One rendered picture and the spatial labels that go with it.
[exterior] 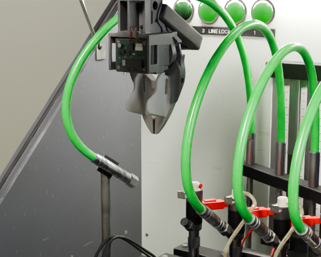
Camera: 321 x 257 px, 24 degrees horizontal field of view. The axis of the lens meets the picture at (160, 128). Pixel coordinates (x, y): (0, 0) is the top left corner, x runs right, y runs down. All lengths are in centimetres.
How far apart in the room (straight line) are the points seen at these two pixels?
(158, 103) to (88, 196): 49
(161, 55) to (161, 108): 8
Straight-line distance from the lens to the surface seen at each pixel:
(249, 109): 102
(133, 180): 126
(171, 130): 158
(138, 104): 109
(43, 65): 339
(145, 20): 103
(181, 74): 107
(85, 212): 152
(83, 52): 118
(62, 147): 143
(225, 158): 153
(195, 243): 126
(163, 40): 104
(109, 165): 123
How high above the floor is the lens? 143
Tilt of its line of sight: 11 degrees down
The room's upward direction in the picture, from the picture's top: straight up
